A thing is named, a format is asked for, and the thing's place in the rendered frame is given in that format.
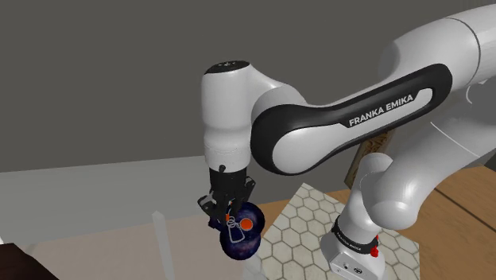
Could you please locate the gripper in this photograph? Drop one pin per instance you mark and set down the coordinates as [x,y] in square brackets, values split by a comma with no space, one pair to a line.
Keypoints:
[228,180]

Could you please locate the dark blue speckled round object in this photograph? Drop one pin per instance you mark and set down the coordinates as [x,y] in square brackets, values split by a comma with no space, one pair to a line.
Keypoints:
[248,240]

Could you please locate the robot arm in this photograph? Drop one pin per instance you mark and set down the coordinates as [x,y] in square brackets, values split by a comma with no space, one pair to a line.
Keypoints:
[228,116]

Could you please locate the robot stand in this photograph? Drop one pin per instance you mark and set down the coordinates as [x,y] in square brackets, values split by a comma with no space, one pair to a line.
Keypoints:
[294,232]

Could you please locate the brown patterned wooden board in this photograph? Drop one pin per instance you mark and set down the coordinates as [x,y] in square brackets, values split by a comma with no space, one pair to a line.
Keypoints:
[368,157]

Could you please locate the dark brown furniture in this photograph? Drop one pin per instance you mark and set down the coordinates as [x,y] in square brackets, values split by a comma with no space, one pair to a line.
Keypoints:
[19,267]

